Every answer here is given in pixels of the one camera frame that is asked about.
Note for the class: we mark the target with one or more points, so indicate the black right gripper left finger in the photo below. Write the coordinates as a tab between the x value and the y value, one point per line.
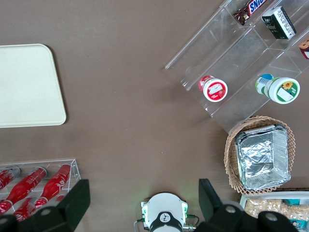
70	205

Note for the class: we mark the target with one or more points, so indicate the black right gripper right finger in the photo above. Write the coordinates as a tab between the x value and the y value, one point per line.
212	210

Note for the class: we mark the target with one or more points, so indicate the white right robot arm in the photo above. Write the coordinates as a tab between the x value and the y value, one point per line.
165	207

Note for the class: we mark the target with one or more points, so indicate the woven wicker basket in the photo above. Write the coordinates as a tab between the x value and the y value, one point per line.
231	154

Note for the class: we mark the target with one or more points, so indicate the cream plastic tray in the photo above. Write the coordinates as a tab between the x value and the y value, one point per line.
26	84

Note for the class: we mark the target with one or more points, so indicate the red cola bottle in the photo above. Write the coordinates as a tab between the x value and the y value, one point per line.
6	178
56	182
24	186
24	209

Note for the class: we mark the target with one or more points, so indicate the white plastic bin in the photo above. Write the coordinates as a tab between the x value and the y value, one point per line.
243	199

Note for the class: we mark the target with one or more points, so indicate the clear acrylic bottle rack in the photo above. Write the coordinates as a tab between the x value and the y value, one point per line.
73	169

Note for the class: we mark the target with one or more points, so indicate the puffed snack clear bag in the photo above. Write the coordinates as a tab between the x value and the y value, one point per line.
270	206

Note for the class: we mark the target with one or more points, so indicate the aluminium foil container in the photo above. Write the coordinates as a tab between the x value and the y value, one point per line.
263	157

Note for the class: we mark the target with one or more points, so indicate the teal snack packet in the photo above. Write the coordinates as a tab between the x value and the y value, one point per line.
291	201

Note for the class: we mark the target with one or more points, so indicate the red strawberry yogurt cup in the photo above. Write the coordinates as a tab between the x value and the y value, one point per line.
213	89

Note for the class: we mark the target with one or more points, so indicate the green sunflower yogurt cup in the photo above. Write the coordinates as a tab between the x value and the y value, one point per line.
280	88

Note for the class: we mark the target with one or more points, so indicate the clear acrylic tiered shelf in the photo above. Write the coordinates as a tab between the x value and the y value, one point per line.
236	62

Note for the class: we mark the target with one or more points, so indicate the red and brown snack packet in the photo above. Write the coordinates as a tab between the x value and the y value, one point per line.
305	48

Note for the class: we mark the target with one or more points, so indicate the black and white carton box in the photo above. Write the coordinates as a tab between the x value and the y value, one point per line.
278	23

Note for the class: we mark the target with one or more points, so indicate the brown Snickers chocolate bar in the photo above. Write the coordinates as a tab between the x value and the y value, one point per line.
251	8

